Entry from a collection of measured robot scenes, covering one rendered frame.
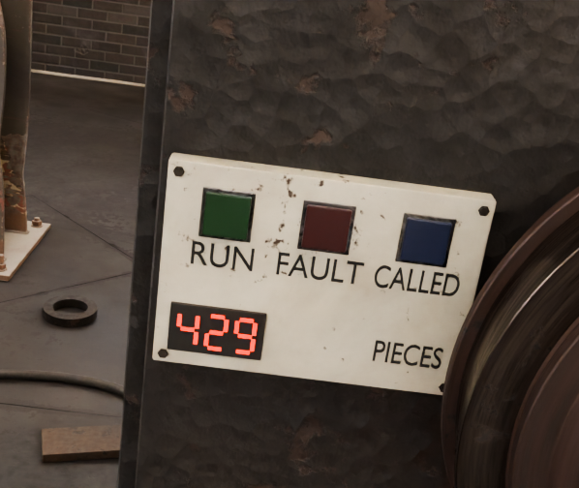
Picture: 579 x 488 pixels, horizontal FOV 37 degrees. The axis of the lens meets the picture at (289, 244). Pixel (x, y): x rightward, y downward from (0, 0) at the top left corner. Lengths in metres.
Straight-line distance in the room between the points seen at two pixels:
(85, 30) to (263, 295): 6.21
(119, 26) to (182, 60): 6.13
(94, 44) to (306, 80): 6.21
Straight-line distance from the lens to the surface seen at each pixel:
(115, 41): 6.83
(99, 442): 2.45
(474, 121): 0.70
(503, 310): 0.63
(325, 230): 0.69
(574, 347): 0.59
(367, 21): 0.68
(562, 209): 0.64
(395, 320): 0.73
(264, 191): 0.68
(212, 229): 0.69
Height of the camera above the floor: 1.43
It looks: 21 degrees down
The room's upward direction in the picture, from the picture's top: 8 degrees clockwise
